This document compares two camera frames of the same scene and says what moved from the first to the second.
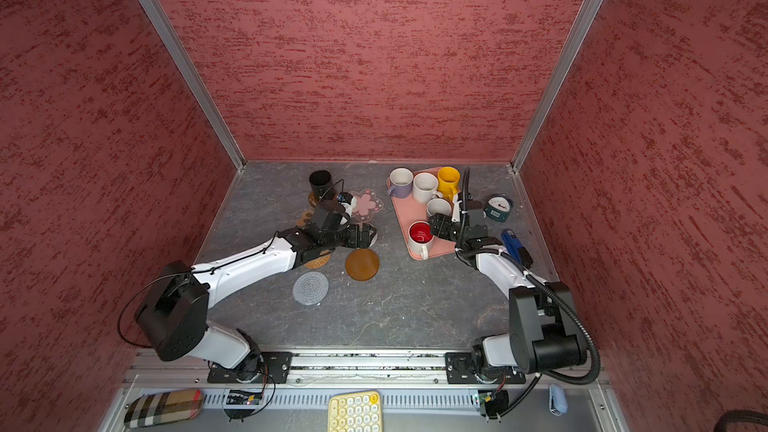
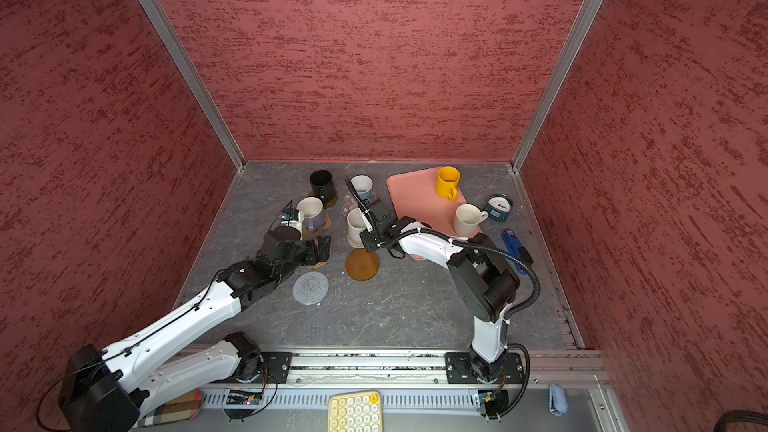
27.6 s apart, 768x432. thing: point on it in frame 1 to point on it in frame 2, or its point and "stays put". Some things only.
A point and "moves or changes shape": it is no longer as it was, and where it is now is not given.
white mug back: x=425 y=185 moves or changes shape
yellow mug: x=448 y=180 stays put
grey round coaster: x=310 y=288 stays put
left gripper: x=365 y=241 to x=323 y=249
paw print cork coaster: x=307 y=215 moves or changes shape
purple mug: x=400 y=182 to x=313 y=211
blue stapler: x=515 y=249 stays put
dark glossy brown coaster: x=323 y=204 stays put
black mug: x=320 y=182 stays put
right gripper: x=442 y=223 to x=370 y=245
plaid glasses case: x=164 y=407 stays put
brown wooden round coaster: x=362 y=264 stays put
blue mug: x=440 y=205 to x=364 y=185
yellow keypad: x=358 y=411 stays put
